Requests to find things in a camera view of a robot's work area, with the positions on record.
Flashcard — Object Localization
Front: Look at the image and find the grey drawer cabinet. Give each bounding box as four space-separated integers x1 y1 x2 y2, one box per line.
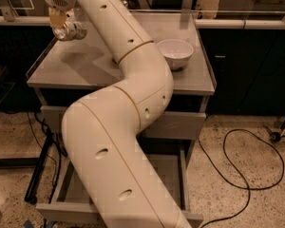
25 10 217 160

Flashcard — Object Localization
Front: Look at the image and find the white ceramic bowl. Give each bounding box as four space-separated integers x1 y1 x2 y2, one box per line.
157 39 194 71

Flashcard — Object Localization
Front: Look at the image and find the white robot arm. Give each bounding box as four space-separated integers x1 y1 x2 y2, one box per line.
46 0 191 228

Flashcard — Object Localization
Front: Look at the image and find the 7up soda can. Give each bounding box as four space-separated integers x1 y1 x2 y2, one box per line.
52 21 87 41

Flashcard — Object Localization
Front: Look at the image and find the black table leg frame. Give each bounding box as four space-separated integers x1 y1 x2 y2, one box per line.
0 135 53 205

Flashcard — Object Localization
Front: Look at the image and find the open grey lower drawer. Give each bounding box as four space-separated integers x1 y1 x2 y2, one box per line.
36 145 203 228

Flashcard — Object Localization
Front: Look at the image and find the white horizontal rail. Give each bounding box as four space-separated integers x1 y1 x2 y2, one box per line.
0 16 285 30

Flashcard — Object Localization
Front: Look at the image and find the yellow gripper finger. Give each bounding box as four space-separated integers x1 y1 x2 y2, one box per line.
48 8 67 29

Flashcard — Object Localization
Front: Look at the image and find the black floor cable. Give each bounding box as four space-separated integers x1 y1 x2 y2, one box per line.
197 128 285 228

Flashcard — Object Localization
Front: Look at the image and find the black caster wheel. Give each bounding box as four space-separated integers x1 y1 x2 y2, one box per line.
269 131 281 143

